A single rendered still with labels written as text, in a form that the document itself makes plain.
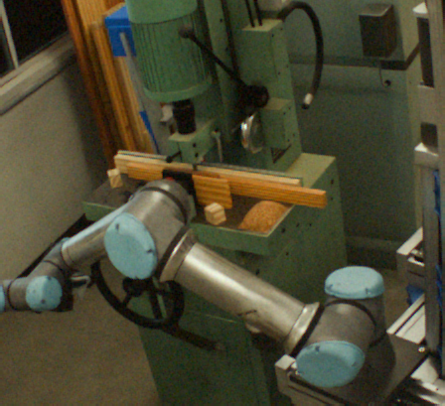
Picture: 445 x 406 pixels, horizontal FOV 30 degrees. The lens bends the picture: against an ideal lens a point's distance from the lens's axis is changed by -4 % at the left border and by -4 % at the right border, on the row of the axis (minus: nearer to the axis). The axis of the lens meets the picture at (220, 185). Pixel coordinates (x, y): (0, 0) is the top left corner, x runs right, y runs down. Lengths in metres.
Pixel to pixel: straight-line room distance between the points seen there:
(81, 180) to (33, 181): 0.35
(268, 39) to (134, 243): 0.87
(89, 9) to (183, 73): 1.61
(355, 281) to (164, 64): 0.78
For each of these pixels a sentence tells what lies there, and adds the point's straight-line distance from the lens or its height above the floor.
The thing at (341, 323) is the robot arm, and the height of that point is 1.04.
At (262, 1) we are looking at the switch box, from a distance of 2.31.
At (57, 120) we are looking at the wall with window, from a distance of 3.80.
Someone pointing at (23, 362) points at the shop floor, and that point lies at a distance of 3.38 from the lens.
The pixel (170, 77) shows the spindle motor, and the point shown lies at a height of 1.26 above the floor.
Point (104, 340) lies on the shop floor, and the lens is 3.35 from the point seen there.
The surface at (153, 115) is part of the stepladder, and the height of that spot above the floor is 0.78.
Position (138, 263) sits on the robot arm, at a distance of 1.56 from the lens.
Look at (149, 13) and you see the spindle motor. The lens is 2.06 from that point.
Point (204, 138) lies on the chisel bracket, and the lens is 2.28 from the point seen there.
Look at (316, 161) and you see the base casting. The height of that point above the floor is 0.80.
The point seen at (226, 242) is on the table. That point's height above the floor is 0.86.
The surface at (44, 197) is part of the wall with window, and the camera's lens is 3.78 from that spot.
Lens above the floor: 2.04
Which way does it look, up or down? 29 degrees down
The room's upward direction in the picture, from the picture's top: 11 degrees counter-clockwise
